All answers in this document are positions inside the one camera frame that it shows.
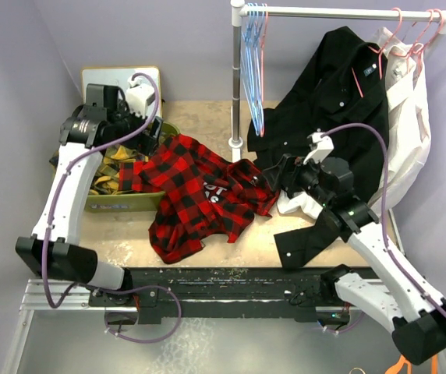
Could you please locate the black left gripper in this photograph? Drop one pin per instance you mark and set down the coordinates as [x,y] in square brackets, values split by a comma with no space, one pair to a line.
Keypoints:
[147,143]

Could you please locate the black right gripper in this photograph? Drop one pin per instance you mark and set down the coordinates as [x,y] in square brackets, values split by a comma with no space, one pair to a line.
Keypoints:
[288,165]

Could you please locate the red black plaid shirt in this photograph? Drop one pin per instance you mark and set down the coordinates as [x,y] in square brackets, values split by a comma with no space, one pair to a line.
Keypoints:
[204,194]

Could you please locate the pink wire hanger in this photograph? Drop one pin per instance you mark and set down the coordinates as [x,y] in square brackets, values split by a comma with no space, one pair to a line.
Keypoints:
[262,44]

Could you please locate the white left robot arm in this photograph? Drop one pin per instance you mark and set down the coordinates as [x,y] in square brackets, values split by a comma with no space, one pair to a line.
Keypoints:
[53,251]

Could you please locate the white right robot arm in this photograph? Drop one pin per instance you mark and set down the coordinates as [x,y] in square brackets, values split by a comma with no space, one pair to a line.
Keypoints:
[411,310]

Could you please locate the yellow plaid shirt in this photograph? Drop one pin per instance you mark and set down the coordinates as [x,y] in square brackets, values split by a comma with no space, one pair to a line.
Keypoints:
[107,177]

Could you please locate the black button shirt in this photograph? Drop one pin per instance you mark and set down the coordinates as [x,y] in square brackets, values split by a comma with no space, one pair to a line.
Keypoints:
[340,85]

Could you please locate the white shirt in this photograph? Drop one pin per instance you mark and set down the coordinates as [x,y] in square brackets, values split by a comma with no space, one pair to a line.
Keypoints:
[409,128]

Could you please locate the pink hanger holding black shirt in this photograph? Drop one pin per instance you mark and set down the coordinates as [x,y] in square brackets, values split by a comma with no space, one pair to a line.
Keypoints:
[379,52]

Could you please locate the pink hanger holding white shirt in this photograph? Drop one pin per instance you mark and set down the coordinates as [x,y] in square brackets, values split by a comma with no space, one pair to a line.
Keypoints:
[417,49]

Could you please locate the orange plastic hanger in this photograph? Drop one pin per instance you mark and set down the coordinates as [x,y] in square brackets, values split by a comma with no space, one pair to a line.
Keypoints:
[404,366]

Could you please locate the green plastic laundry basket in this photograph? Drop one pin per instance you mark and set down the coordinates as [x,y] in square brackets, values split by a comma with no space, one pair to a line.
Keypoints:
[125,200]

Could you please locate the metal clothes rack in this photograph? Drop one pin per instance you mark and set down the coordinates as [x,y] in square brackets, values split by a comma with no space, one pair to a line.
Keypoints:
[240,10]

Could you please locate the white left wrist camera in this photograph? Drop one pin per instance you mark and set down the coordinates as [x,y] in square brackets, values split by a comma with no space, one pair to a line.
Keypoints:
[139,95]

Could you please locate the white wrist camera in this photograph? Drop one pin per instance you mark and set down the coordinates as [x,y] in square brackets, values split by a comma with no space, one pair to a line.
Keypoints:
[321,146]
[139,95]

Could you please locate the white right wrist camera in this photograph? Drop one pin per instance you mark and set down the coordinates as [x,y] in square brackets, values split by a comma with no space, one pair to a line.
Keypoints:
[321,146]

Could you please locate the small whiteboard yellow frame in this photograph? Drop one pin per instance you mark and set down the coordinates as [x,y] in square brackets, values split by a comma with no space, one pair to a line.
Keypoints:
[118,76]

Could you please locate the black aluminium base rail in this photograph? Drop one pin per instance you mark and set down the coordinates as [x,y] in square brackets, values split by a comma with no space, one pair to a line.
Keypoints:
[304,295]

